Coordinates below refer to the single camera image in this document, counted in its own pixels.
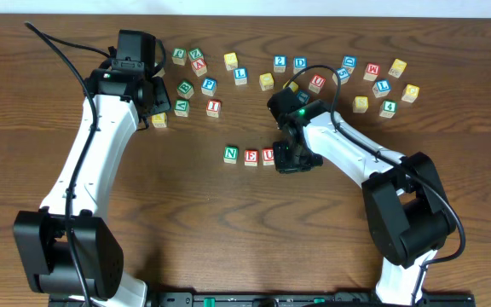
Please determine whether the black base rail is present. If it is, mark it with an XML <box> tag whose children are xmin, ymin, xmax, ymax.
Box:
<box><xmin>147</xmin><ymin>291</ymin><xmax>477</xmax><ymax>307</ymax></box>

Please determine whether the blue l block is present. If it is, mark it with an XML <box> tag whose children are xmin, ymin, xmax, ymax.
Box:
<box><xmin>373</xmin><ymin>79</ymin><xmax>391</xmax><ymax>98</ymax></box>
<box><xmin>234</xmin><ymin>67</ymin><xmax>248</xmax><ymax>85</ymax></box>

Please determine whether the blue d block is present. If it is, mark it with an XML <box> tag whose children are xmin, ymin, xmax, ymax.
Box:
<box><xmin>293</xmin><ymin>57</ymin><xmax>307</xmax><ymax>74</ymax></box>
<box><xmin>342</xmin><ymin>55</ymin><xmax>357</xmax><ymax>74</ymax></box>

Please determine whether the black cable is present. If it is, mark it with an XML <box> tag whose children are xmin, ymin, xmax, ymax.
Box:
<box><xmin>24</xmin><ymin>20</ymin><xmax>117</xmax><ymax>307</ymax></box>
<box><xmin>286</xmin><ymin>64</ymin><xmax>467</xmax><ymax>306</ymax></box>

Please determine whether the yellow s block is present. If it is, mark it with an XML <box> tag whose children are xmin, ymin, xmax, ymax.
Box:
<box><xmin>352</xmin><ymin>96</ymin><xmax>369</xmax><ymax>113</ymax></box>
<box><xmin>223</xmin><ymin>52</ymin><xmax>239</xmax><ymax>71</ymax></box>

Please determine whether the blue L block right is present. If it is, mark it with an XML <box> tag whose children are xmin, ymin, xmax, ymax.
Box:
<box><xmin>373</xmin><ymin>79</ymin><xmax>391</xmax><ymax>98</ymax></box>

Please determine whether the green J block upper left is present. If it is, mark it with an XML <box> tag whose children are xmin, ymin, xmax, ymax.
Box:
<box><xmin>171</xmin><ymin>48</ymin><xmax>187</xmax><ymax>66</ymax></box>

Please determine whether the blue D block centre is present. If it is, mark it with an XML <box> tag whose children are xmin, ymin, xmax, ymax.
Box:
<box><xmin>293</xmin><ymin>57</ymin><xmax>307</xmax><ymax>74</ymax></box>

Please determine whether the yellow S block top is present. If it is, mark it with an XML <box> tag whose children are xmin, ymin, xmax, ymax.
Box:
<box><xmin>223</xmin><ymin>52</ymin><xmax>239</xmax><ymax>71</ymax></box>

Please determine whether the green N block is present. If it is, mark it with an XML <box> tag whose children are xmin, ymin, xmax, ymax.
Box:
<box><xmin>223</xmin><ymin>146</ymin><xmax>239</xmax><ymax>164</ymax></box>

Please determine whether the red E block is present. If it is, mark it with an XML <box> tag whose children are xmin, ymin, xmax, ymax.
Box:
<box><xmin>244</xmin><ymin>149</ymin><xmax>259</xmax><ymax>166</ymax></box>

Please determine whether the yellow O block right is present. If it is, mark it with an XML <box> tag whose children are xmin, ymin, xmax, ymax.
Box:
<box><xmin>283</xmin><ymin>81</ymin><xmax>298</xmax><ymax>93</ymax></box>

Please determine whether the blue L block centre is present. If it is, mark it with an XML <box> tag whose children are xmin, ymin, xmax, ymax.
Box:
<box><xmin>234</xmin><ymin>67</ymin><xmax>248</xmax><ymax>85</ymax></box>

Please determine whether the green Z block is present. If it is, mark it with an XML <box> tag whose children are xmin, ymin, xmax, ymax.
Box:
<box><xmin>188</xmin><ymin>48</ymin><xmax>205</xmax><ymax>62</ymax></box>

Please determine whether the yellow k block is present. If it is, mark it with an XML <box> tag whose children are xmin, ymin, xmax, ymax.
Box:
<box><xmin>388</xmin><ymin>58</ymin><xmax>407</xmax><ymax>78</ymax></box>
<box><xmin>151</xmin><ymin>113</ymin><xmax>168</xmax><ymax>128</ymax></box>

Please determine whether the red I block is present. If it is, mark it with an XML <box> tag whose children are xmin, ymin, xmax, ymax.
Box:
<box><xmin>206</xmin><ymin>100</ymin><xmax>222</xmax><ymax>118</ymax></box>

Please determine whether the red u block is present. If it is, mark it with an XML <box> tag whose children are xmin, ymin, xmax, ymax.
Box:
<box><xmin>262</xmin><ymin>148</ymin><xmax>274</xmax><ymax>165</ymax></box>
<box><xmin>309</xmin><ymin>74</ymin><xmax>326</xmax><ymax>94</ymax></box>

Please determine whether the yellow K block left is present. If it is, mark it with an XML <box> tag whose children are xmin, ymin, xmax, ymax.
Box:
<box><xmin>151</xmin><ymin>113</ymin><xmax>168</xmax><ymax>128</ymax></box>

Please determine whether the blue P block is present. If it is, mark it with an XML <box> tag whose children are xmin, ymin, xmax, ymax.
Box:
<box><xmin>201</xmin><ymin>78</ymin><xmax>217</xmax><ymax>96</ymax></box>

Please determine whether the green 4 block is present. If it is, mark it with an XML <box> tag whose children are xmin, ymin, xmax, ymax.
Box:
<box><xmin>379</xmin><ymin>100</ymin><xmax>397</xmax><ymax>119</ymax></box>

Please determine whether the yellow o block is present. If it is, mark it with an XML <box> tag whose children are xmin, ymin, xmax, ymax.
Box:
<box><xmin>283</xmin><ymin>81</ymin><xmax>298</xmax><ymax>93</ymax></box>
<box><xmin>259</xmin><ymin>72</ymin><xmax>274</xmax><ymax>91</ymax></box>

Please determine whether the left black cable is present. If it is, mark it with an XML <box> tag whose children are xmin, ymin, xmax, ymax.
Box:
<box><xmin>24</xmin><ymin>20</ymin><xmax>117</xmax><ymax>307</ymax></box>

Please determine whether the yellow G block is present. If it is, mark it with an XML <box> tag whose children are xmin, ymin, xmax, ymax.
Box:
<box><xmin>401</xmin><ymin>84</ymin><xmax>419</xmax><ymax>103</ymax></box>

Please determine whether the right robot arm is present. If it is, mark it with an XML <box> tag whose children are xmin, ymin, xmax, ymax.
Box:
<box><xmin>267</xmin><ymin>88</ymin><xmax>464</xmax><ymax>306</ymax></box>

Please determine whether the blue 2 block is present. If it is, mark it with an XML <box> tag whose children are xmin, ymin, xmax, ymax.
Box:
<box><xmin>274</xmin><ymin>55</ymin><xmax>287</xmax><ymax>73</ymax></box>

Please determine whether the green B block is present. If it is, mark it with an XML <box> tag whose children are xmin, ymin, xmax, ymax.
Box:
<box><xmin>176</xmin><ymin>80</ymin><xmax>194</xmax><ymax>100</ymax></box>

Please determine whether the yellow S block right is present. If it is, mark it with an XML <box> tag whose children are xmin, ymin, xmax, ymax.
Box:
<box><xmin>352</xmin><ymin>96</ymin><xmax>369</xmax><ymax>113</ymax></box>

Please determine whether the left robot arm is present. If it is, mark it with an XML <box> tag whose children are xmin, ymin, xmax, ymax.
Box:
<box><xmin>13</xmin><ymin>30</ymin><xmax>171</xmax><ymax>306</ymax></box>

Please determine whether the blue T block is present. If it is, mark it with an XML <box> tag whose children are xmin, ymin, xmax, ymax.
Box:
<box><xmin>297</xmin><ymin>90</ymin><xmax>310</xmax><ymax>105</ymax></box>

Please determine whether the yellow O block left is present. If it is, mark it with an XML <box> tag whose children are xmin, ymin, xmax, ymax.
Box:
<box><xmin>259</xmin><ymin>72</ymin><xmax>274</xmax><ymax>91</ymax></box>

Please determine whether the yellow K block right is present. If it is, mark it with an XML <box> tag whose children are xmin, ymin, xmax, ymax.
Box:
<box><xmin>388</xmin><ymin>58</ymin><xmax>407</xmax><ymax>78</ymax></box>

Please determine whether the blue D block right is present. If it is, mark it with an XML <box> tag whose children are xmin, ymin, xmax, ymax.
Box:
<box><xmin>342</xmin><ymin>55</ymin><xmax>357</xmax><ymax>74</ymax></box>

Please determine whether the right black cable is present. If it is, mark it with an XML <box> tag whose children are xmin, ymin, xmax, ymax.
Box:
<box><xmin>286</xmin><ymin>64</ymin><xmax>467</xmax><ymax>306</ymax></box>

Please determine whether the red A block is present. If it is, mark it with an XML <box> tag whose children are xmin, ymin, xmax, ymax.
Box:
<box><xmin>191</xmin><ymin>58</ymin><xmax>207</xmax><ymax>77</ymax></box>

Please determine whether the red M block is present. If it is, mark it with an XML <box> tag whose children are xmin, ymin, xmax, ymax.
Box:
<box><xmin>363</xmin><ymin>63</ymin><xmax>380</xmax><ymax>81</ymax></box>

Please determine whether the blue 5 block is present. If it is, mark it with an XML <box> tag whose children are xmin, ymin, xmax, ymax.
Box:
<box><xmin>332</xmin><ymin>67</ymin><xmax>350</xmax><ymax>84</ymax></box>

